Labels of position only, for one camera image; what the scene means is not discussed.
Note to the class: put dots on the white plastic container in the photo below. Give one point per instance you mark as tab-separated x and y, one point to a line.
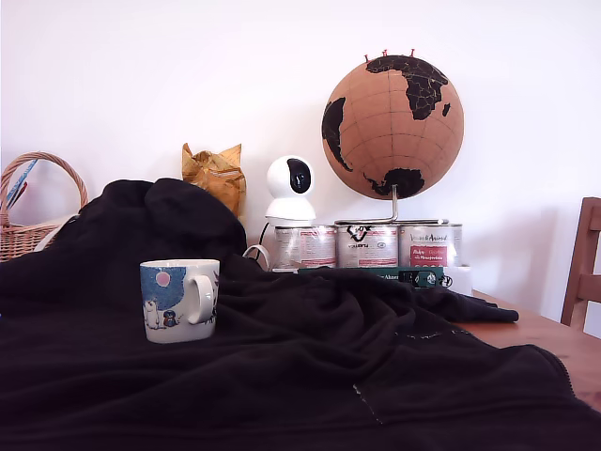
461	280

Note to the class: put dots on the crumpled yellow paper bag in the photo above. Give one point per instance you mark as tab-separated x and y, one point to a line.
220	183

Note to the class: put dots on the wooden chair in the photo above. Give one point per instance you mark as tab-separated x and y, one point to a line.
589	244

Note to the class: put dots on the dark green book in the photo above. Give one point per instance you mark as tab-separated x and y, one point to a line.
357	272

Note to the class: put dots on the black fleece blanket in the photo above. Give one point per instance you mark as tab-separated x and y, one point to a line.
282	376

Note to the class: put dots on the silver tin, red script label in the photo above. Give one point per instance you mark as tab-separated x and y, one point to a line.
429	244

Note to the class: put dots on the white round security camera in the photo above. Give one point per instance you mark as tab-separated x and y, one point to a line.
282	176

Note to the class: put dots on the blue pen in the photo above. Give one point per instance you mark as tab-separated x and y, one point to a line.
24	175

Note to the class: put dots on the silver tin, black logo label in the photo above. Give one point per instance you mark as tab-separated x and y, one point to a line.
368	246

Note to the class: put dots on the blue and white cartoon mug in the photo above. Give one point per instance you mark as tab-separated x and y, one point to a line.
162	326

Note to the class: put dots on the cork globe on metal stand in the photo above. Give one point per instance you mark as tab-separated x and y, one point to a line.
389	136

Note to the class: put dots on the white cloth strip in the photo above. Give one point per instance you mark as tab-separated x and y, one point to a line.
52	231

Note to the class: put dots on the silver tin, red white label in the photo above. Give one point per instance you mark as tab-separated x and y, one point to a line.
305	246

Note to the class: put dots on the red pen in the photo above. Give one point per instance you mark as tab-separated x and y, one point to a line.
18	191

